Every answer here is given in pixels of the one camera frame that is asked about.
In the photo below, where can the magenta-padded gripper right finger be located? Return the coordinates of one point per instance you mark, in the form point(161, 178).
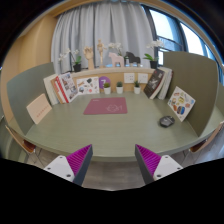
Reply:
point(163, 166)

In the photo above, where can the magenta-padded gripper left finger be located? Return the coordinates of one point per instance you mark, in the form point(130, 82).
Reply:
point(63, 166)

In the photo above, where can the dark grey computer mouse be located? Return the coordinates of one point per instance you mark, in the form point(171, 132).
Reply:
point(166, 121)

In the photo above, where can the pink mouse pad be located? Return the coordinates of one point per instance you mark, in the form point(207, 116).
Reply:
point(103, 106)

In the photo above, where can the wooden chair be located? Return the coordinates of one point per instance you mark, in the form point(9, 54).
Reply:
point(203, 145)
point(25, 145)

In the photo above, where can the beige card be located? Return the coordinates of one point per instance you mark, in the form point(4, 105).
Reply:
point(39, 109)

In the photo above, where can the white sheet with colourful stickers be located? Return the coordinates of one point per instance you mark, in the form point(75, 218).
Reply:
point(181, 103)

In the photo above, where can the red and white magazine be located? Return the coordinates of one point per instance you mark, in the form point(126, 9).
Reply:
point(68, 87)

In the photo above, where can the small succulent in white pot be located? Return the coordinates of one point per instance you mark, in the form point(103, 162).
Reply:
point(119, 90)
point(107, 90)
point(137, 90)

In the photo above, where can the black book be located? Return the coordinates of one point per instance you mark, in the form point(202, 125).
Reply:
point(154, 83)

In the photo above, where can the white card with drawings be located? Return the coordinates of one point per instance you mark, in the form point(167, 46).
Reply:
point(88, 85)

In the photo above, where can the green desk partition panel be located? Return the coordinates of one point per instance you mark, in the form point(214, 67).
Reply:
point(193, 73)
point(26, 86)

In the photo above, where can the purple round disc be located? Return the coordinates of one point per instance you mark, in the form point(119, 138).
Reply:
point(104, 80)

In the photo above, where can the white orchid in black pot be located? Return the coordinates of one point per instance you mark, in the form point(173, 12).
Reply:
point(116, 45)
point(153, 64)
point(77, 67)

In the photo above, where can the beige wooden ledge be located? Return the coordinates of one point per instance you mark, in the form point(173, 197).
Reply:
point(113, 70)

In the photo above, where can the black horse figure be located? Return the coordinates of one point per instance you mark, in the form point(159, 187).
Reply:
point(132, 58)

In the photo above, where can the wooden hand model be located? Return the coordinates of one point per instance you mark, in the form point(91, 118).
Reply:
point(89, 56)

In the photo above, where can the pink horse figure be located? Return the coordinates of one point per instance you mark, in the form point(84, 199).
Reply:
point(116, 60)

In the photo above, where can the wooden mannequin figure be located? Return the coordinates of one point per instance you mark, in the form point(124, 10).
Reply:
point(101, 53)

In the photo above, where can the dark-framed window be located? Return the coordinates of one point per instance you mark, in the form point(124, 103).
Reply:
point(166, 26)

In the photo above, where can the light grey curtain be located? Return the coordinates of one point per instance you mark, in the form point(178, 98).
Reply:
point(100, 26)

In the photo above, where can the white wall socket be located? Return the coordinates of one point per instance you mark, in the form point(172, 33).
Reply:
point(143, 78)
point(129, 77)

